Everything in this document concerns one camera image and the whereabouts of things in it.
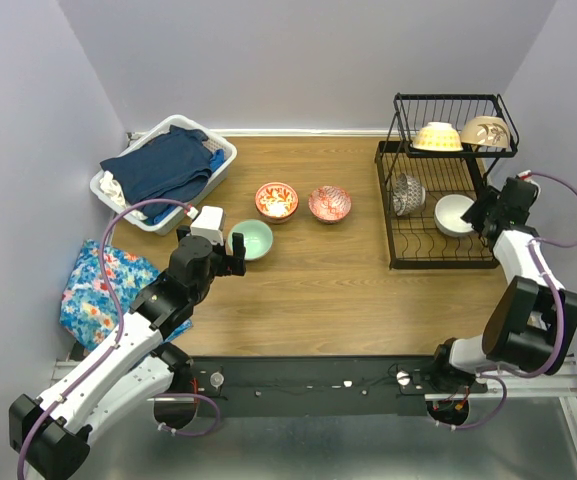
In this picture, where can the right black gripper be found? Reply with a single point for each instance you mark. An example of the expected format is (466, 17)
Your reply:
(474, 213)

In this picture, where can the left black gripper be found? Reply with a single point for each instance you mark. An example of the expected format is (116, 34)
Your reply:
(232, 265)

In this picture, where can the white ribbed bowl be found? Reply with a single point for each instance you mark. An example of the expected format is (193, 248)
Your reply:
(448, 214)

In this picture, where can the celadon green bowl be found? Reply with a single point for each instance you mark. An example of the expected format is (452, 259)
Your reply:
(258, 238)

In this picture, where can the brown lattice pattern bowl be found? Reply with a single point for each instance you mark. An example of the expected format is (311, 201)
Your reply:
(408, 195)

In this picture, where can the orange floral pattern bowl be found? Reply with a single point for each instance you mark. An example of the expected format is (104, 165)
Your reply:
(272, 194)

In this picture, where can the beige bowl brown leaf pattern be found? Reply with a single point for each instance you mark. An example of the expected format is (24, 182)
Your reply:
(486, 131)

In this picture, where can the blue zigzag pattern bowl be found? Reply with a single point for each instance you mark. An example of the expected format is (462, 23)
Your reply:
(329, 204)

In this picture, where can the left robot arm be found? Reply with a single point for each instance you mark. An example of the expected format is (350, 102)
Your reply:
(54, 432)

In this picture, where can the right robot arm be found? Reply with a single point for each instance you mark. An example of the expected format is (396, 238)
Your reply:
(531, 329)

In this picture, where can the black two-tier dish rack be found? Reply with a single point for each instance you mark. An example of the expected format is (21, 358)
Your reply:
(414, 240)

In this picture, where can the yellow patterned bowl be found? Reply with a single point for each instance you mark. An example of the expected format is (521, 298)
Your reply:
(438, 137)

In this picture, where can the dark blue folded garment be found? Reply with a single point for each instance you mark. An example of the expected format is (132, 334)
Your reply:
(175, 165)

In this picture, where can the white crumpled cloth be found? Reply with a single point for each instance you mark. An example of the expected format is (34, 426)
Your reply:
(113, 190)

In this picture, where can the blue floral fabric bag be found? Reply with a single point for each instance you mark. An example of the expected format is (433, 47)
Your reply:
(87, 310)

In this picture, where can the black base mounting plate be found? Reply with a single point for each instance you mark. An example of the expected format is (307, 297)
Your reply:
(305, 386)

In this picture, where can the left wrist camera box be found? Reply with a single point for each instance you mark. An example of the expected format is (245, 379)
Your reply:
(209, 224)

